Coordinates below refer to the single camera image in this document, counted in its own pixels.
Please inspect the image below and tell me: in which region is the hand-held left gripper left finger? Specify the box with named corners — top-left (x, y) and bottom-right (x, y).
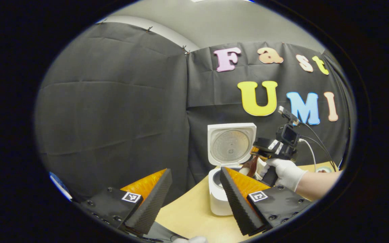
top-left (79, 168), bottom-right (173, 237)

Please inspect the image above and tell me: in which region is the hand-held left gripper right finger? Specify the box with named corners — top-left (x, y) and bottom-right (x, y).
top-left (219, 166), bottom-right (314, 237)

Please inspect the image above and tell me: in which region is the white rice cooker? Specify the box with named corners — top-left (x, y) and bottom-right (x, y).
top-left (207, 123), bottom-right (257, 216)

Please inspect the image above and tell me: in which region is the black backdrop cloth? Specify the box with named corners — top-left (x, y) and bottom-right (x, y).
top-left (34, 22), bottom-right (352, 203)

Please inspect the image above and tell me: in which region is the white cable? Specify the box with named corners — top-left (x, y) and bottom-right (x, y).
top-left (299, 138), bottom-right (317, 172)

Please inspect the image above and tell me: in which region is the black cable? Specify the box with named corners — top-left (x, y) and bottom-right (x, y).
top-left (299, 122), bottom-right (337, 172)

